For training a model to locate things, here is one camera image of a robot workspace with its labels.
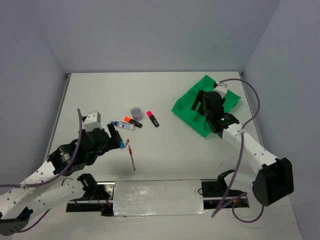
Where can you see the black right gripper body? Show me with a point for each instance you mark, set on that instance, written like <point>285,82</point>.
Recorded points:
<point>199,98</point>

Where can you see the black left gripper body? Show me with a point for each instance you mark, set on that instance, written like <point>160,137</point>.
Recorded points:
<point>108,146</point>

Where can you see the red gel pen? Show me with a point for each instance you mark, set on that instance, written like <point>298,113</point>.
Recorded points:
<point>131,157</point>

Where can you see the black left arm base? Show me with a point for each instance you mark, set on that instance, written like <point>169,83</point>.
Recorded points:
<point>97,197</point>

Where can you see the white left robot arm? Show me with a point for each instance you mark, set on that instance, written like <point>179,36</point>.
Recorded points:
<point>33,196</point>

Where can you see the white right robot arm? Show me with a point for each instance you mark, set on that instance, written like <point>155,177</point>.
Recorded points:
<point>274,176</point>

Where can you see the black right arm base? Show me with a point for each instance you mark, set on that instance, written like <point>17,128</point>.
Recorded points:
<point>212,191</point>

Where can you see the blue-capped black highlighter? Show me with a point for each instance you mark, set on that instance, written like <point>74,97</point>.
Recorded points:
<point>122,145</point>

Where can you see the clear blue-capped spray bottle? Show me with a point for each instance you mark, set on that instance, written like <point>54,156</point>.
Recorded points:
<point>123,125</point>

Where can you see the orange-capped black highlighter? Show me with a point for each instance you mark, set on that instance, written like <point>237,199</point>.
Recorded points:
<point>132,121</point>

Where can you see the green compartment tray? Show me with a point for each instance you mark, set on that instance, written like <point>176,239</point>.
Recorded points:
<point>203,126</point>

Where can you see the clear jar of paper clips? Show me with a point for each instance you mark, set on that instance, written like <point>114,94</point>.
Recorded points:
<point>136,113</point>

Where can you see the pink-capped black highlighter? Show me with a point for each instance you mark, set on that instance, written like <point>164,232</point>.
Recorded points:
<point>153,119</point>

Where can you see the silver tape sheet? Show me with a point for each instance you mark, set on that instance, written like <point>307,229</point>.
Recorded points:
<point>157,198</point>

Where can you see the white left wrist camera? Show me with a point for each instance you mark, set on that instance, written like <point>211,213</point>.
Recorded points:
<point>92,121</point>

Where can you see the right aluminium table rail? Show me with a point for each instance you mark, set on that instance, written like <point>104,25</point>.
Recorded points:
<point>253,99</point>

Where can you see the aluminium table edge rail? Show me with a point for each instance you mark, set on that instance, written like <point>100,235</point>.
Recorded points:
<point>68,76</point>

